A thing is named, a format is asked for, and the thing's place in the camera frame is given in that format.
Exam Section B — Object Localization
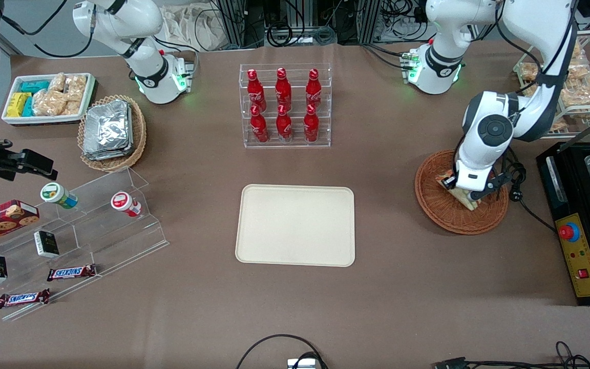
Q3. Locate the beige plastic tray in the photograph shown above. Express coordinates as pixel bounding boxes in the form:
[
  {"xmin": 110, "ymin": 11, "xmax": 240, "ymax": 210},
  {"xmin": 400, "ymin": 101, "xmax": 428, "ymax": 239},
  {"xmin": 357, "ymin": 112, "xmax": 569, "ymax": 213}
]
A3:
[{"xmin": 235, "ymin": 184, "xmax": 356, "ymax": 268}]

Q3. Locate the black looped cable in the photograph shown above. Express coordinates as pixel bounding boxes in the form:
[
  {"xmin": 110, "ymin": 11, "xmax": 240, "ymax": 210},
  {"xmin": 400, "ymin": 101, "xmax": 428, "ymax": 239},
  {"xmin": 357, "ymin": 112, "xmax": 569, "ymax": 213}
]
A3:
[{"xmin": 235, "ymin": 334, "xmax": 329, "ymax": 369}]

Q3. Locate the beige cloth bag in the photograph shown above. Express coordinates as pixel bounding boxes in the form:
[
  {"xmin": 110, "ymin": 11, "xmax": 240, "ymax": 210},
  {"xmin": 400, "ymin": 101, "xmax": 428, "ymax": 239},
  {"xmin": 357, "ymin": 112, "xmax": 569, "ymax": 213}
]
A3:
[{"xmin": 159, "ymin": 4, "xmax": 227, "ymax": 52}]

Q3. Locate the black power cable with plug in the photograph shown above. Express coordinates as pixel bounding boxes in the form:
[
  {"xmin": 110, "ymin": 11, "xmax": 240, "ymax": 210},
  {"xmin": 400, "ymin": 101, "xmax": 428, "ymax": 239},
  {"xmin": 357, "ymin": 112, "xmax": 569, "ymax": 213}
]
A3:
[{"xmin": 500, "ymin": 151, "xmax": 557, "ymax": 232}]

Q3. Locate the silver foil pouch stack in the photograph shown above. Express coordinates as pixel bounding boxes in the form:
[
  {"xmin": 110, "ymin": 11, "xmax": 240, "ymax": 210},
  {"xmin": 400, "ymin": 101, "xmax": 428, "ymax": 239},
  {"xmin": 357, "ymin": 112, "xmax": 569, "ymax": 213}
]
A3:
[{"xmin": 82, "ymin": 99, "xmax": 135, "ymax": 161}]

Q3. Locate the oval tan wicker basket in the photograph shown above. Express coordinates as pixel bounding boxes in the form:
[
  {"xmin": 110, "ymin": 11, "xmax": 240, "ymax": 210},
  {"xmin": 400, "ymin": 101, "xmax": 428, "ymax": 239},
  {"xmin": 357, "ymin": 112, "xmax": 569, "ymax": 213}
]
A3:
[{"xmin": 77, "ymin": 94, "xmax": 147, "ymax": 172}]

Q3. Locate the brown Snickers bar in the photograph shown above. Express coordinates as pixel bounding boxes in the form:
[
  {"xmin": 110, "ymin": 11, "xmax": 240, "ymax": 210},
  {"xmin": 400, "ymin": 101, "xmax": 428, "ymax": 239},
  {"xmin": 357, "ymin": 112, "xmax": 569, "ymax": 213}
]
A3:
[
  {"xmin": 0, "ymin": 289, "xmax": 51, "ymax": 309},
  {"xmin": 47, "ymin": 264, "xmax": 97, "ymax": 282}
]

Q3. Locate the clear acrylic bottle rack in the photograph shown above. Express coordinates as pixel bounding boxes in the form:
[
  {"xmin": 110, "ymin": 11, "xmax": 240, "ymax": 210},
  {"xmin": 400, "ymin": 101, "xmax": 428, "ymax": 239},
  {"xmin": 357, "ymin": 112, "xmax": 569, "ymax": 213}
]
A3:
[{"xmin": 239, "ymin": 63, "xmax": 332, "ymax": 149}]

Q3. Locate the clear acrylic stepped stand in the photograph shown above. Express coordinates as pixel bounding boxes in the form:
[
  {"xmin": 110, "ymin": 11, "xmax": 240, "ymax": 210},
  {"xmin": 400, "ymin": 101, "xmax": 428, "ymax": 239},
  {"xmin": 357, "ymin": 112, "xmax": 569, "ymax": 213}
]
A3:
[{"xmin": 0, "ymin": 166, "xmax": 170, "ymax": 322}]

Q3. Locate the round brown wicker basket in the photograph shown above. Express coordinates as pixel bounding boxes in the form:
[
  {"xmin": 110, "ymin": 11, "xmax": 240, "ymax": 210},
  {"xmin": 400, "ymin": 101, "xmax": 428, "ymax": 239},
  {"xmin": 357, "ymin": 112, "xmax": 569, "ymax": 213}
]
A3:
[{"xmin": 415, "ymin": 149, "xmax": 510, "ymax": 236}]

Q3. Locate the triangular sandwich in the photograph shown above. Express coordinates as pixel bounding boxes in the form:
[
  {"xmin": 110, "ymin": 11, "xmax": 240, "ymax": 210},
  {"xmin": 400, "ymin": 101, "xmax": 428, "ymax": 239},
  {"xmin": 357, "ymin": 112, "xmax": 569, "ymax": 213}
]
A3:
[{"xmin": 436, "ymin": 174, "xmax": 480, "ymax": 211}]

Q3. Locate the red lid white cup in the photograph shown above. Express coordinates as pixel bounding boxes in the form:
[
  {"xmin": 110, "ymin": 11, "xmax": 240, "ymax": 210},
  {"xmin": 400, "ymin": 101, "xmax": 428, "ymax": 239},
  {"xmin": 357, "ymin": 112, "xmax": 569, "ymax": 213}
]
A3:
[{"xmin": 110, "ymin": 191, "xmax": 142, "ymax": 218}]

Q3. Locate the red emergency stop button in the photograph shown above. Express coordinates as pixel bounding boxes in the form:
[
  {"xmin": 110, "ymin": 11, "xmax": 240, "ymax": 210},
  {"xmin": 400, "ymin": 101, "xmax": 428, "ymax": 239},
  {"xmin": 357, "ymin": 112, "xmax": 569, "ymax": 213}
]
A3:
[{"xmin": 558, "ymin": 223, "xmax": 581, "ymax": 243}]

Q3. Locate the red cola bottle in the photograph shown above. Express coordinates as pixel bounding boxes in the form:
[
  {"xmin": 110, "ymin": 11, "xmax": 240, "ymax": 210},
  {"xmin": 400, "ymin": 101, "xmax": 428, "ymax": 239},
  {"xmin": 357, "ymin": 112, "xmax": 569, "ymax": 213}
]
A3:
[
  {"xmin": 276, "ymin": 105, "xmax": 293, "ymax": 142},
  {"xmin": 247, "ymin": 69, "xmax": 267, "ymax": 111},
  {"xmin": 303, "ymin": 104, "xmax": 320, "ymax": 143},
  {"xmin": 306, "ymin": 68, "xmax": 323, "ymax": 108},
  {"xmin": 275, "ymin": 67, "xmax": 292, "ymax": 109},
  {"xmin": 250, "ymin": 105, "xmax": 269, "ymax": 144}
]

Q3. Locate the aluminium frame post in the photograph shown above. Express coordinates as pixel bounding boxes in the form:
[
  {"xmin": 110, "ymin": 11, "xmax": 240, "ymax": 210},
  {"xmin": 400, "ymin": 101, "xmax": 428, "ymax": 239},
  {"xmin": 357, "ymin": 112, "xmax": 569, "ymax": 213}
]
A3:
[
  {"xmin": 217, "ymin": 0, "xmax": 247, "ymax": 48},
  {"xmin": 359, "ymin": 0, "xmax": 382, "ymax": 45}
]

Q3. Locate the yellow snack pack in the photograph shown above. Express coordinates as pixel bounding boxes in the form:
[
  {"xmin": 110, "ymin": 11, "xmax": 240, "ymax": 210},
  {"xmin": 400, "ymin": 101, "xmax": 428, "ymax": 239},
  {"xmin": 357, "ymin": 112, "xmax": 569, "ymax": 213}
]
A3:
[{"xmin": 7, "ymin": 92, "xmax": 32, "ymax": 118}]

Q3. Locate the white rectangular snack bin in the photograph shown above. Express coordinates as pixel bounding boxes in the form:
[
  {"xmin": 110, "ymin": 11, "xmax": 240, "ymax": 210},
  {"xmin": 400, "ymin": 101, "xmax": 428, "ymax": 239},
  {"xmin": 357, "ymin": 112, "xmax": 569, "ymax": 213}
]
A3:
[{"xmin": 1, "ymin": 72, "xmax": 96, "ymax": 126}]

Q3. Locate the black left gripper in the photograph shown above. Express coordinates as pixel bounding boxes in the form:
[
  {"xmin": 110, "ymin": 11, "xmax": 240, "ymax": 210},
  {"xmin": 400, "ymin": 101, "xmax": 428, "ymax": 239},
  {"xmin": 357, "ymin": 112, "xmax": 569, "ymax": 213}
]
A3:
[{"xmin": 441, "ymin": 173, "xmax": 512, "ymax": 201}]

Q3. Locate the green lid white cup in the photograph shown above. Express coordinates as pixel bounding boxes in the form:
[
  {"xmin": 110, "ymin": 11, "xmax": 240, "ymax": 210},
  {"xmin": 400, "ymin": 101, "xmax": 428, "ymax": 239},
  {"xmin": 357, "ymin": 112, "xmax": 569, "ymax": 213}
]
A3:
[{"xmin": 40, "ymin": 182, "xmax": 78, "ymax": 210}]

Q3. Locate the black cable with connector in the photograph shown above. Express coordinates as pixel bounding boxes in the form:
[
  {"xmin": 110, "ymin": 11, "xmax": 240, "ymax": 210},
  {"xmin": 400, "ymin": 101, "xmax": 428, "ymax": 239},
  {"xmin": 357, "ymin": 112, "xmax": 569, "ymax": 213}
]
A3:
[{"xmin": 432, "ymin": 341, "xmax": 590, "ymax": 369}]

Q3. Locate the black machine with yellow panel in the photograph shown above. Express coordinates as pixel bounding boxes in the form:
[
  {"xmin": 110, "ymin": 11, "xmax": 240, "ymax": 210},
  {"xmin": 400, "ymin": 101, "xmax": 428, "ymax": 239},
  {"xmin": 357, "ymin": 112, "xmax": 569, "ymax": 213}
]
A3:
[{"xmin": 537, "ymin": 141, "xmax": 590, "ymax": 306}]

